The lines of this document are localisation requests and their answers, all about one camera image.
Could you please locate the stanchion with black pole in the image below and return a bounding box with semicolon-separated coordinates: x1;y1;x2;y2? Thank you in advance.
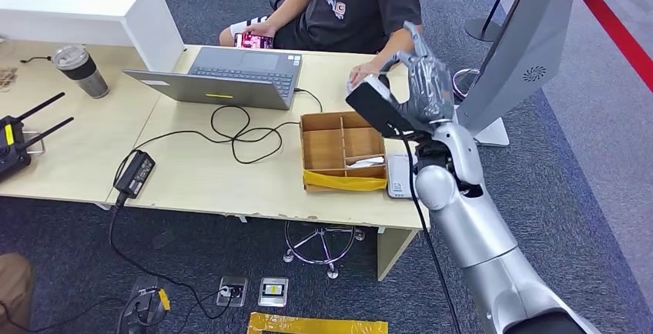
465;0;520;42

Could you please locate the steel tumbler with clear lid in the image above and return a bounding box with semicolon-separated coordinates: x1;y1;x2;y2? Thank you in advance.
51;44;110;100

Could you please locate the person's left hand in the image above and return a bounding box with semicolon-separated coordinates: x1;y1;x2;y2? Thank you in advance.
349;60;391;88

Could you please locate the brown paper bag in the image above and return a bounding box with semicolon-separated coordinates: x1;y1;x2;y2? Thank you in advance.
0;253;32;334

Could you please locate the white counter block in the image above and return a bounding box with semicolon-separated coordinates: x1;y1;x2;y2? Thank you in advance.
0;0;186;74

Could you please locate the grey kiosk stand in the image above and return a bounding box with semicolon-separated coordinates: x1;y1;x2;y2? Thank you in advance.
454;0;624;148

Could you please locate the grey laptop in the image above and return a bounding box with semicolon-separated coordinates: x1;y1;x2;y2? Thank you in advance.
122;45;303;112

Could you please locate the chrome stool base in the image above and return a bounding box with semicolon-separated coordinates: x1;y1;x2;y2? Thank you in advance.
283;221;367;280

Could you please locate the black laptop charging cable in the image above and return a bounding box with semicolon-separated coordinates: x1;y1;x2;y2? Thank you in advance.
112;88;324;190

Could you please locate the black laptop power adapter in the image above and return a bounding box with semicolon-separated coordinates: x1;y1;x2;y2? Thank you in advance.
112;150;157;200

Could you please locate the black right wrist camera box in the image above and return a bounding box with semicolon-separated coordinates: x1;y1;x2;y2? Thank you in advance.
345;74;430;142

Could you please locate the white grey card reader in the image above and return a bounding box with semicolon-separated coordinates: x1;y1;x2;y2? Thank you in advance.
386;153;420;201

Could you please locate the white room key card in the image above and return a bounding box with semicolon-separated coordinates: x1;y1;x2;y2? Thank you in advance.
347;155;386;169

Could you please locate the floor socket with yellow label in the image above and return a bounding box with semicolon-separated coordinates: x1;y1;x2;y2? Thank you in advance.
257;276;290;308

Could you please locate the yellow tape band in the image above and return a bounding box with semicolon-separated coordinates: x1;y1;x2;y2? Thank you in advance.
303;169;389;192

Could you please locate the chrome stanchion base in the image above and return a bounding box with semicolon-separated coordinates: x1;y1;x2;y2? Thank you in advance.
451;68;481;102

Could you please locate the wooden divided box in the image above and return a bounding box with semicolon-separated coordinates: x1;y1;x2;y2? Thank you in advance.
300;111;389;192

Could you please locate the black mains cable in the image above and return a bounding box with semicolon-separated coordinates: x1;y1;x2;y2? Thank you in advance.
107;192;241;321

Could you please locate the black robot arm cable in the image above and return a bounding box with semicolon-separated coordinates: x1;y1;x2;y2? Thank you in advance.
400;135;463;334

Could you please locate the black router with antennas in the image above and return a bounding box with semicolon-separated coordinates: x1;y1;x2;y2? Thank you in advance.
0;92;75;182

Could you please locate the floor socket with plug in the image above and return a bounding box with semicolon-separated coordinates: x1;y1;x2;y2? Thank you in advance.
216;276;249;308

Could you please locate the person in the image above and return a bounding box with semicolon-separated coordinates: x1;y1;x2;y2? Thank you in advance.
219;0;424;88

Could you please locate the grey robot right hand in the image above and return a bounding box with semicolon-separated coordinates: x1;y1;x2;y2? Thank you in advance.
380;20;456;126

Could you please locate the person's right hand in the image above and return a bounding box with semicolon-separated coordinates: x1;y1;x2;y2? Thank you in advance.
242;19;276;39

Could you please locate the dark smartphone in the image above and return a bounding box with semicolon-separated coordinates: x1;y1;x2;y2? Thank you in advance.
233;32;274;50

